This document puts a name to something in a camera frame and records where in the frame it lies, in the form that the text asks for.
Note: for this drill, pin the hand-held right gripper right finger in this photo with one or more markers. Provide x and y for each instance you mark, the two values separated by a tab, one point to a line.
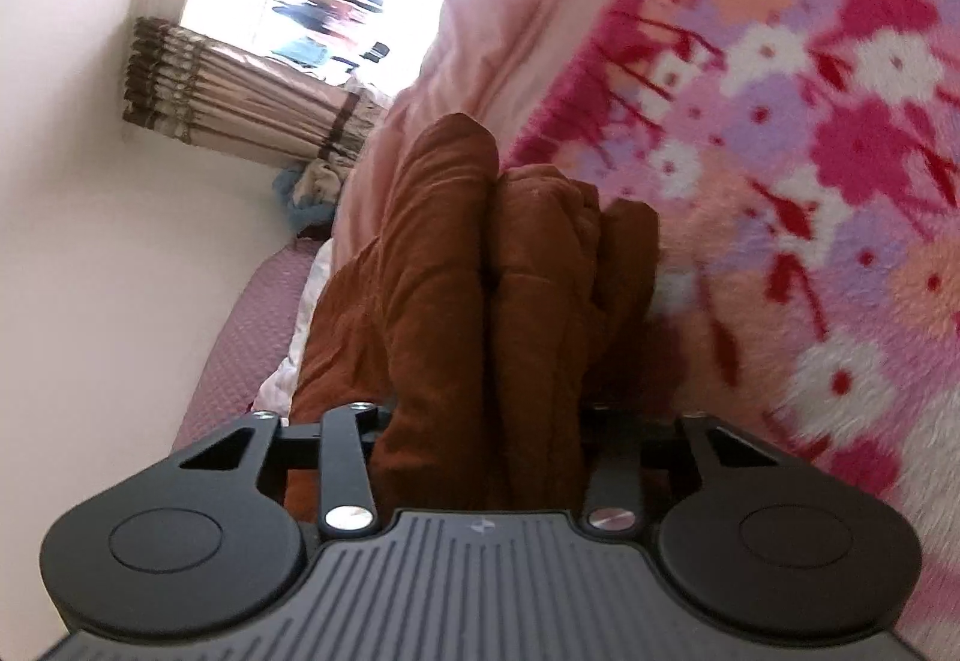
616	473

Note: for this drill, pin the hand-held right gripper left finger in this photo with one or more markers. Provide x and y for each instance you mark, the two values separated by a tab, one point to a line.
346	458

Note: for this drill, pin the brown garment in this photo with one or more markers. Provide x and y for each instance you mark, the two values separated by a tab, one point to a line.
465	301

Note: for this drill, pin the white cloth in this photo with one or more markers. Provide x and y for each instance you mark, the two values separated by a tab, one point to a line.
296	338

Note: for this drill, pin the mauve bed sheet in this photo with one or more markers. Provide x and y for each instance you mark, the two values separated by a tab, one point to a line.
240	346

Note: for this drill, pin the pale blue patterned cloth bundle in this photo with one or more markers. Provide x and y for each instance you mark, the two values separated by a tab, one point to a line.
307	196

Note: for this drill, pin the pink floral dotted blanket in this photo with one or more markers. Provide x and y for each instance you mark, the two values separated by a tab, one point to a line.
787	144

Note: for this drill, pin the striped beige curtain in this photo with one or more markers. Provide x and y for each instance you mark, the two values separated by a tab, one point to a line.
247	99

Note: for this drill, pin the pink quilt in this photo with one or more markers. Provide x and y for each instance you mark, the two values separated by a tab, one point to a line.
480	31

